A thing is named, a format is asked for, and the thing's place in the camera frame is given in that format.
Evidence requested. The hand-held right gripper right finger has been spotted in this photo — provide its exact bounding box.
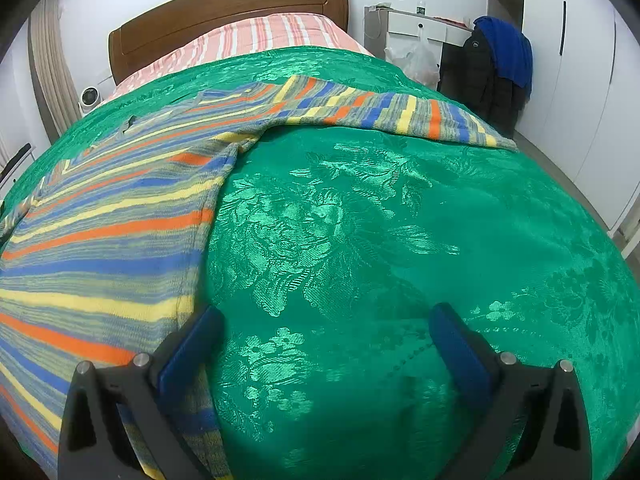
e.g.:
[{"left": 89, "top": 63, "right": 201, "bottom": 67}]
[{"left": 429, "top": 302, "right": 593, "bottom": 480}]

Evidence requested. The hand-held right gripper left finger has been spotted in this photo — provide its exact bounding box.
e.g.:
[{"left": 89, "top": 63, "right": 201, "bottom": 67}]
[{"left": 57, "top": 304, "right": 236, "bottom": 480}]

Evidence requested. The striped knit sweater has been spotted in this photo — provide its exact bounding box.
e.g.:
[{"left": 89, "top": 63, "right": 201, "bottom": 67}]
[{"left": 0, "top": 75, "right": 518, "bottom": 480}]

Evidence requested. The green floral blanket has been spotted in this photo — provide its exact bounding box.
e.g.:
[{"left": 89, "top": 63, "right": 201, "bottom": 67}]
[{"left": 0, "top": 46, "right": 633, "bottom": 480}]

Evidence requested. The black flat object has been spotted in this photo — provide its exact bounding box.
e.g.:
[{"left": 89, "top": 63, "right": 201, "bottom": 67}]
[{"left": 0, "top": 144, "right": 32, "bottom": 186}]

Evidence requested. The small white fan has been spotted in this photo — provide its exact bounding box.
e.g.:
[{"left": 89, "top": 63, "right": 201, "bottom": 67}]
[{"left": 77, "top": 86, "right": 101, "bottom": 120}]

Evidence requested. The white plastic bag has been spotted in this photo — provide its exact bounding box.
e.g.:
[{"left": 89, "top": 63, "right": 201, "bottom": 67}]
[{"left": 384, "top": 30, "right": 442, "bottom": 86}]

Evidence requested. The white wardrobe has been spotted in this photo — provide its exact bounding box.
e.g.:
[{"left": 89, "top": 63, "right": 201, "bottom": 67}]
[{"left": 487, "top": 0, "right": 640, "bottom": 241}]

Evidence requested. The blue garment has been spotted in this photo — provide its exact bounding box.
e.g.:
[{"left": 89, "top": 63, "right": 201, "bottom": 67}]
[{"left": 472, "top": 15, "right": 533, "bottom": 101}]

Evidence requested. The beige curtain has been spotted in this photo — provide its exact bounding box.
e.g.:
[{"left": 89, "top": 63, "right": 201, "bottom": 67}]
[{"left": 29, "top": 0, "right": 76, "bottom": 143}]

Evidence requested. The pink striped bedsheet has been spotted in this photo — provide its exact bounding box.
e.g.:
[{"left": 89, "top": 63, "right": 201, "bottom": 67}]
[{"left": 107, "top": 14, "right": 376, "bottom": 103}]

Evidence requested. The white desk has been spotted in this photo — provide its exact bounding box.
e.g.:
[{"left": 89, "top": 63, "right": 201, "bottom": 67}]
[{"left": 364, "top": 6, "right": 473, "bottom": 93}]

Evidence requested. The brown wooden headboard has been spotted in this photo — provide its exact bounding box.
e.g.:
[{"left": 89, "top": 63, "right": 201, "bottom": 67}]
[{"left": 108, "top": 0, "right": 349, "bottom": 86}]

